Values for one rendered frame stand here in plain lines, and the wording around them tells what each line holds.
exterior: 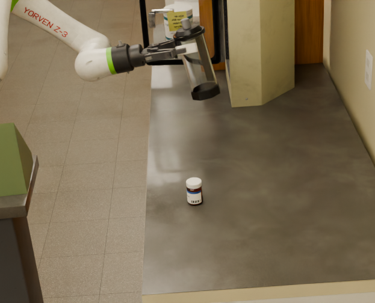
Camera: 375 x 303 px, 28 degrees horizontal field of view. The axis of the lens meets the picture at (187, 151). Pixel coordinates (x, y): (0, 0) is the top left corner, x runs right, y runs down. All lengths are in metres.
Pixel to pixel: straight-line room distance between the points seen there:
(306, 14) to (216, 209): 1.15
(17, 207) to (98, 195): 1.85
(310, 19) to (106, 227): 1.52
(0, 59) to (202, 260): 0.84
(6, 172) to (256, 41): 0.98
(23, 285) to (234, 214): 0.79
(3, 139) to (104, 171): 2.12
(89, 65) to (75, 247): 1.42
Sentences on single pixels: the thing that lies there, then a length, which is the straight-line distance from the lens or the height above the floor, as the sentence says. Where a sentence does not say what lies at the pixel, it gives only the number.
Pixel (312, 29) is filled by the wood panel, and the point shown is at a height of 1.09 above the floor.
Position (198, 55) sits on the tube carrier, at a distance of 2.48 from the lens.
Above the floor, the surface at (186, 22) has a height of 1.32.
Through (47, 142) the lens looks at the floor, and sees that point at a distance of 4.78.
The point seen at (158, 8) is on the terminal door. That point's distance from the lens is 2.97.
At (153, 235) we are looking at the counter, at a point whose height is 0.94.
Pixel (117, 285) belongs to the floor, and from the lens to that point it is 3.45.
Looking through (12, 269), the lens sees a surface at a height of 0.67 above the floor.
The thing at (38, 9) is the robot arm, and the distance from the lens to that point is 2.63.
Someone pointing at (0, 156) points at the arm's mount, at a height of 1.08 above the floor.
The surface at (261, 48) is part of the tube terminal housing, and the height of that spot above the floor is 1.16.
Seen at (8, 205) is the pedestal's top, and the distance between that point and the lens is 2.32.
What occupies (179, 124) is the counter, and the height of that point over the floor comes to 0.94.
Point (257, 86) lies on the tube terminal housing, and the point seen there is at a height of 1.01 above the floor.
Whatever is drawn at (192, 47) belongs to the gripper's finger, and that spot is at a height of 1.25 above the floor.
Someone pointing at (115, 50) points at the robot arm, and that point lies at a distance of 2.53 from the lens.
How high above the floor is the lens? 2.10
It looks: 28 degrees down
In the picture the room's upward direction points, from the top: 4 degrees counter-clockwise
